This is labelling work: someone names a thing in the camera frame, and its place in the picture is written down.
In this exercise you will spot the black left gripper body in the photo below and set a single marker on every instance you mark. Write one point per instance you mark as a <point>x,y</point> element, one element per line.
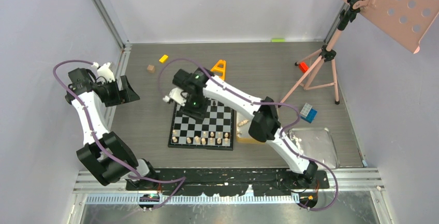
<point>110,93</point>

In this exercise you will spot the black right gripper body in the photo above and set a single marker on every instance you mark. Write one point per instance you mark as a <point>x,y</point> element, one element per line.
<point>195,106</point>

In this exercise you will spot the black white chess board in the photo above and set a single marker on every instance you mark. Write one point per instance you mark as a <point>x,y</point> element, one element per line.
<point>186,132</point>

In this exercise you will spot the orange triangular plastic frame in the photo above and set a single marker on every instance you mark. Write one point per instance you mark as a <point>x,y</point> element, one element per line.
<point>219,69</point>

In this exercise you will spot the gold tin box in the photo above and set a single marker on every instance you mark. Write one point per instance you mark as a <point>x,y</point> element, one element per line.
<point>242,127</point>

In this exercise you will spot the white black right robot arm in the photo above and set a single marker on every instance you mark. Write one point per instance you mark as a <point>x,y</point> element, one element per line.
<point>192,90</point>

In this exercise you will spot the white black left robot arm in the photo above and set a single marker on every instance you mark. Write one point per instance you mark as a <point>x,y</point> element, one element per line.
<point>104,154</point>

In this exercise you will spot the small wooden cube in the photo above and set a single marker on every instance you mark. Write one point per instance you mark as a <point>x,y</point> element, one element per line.
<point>151,68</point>

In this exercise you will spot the yellow rectangular block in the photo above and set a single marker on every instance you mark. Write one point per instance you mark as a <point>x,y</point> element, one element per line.
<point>163,59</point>

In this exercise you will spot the blue box of bits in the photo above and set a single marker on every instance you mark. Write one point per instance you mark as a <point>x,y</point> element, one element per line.
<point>308,113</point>

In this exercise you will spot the red block near stand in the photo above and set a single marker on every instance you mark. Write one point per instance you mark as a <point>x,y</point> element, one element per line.
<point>303,67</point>

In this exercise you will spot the silver tin lid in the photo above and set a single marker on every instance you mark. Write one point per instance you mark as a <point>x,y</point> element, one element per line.
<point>316,143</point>

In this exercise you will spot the pink music stand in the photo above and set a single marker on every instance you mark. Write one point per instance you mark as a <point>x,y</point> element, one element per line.
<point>405,21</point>

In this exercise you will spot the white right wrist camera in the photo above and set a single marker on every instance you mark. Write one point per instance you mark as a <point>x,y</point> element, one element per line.
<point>176,95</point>

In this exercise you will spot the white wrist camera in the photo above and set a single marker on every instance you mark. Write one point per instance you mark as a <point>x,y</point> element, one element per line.
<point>176,95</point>
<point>104,73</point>

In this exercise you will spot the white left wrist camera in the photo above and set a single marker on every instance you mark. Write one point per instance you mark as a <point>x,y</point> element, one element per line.
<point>104,73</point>

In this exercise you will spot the green block at wall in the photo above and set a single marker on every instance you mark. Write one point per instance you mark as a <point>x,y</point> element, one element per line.
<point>277,40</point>

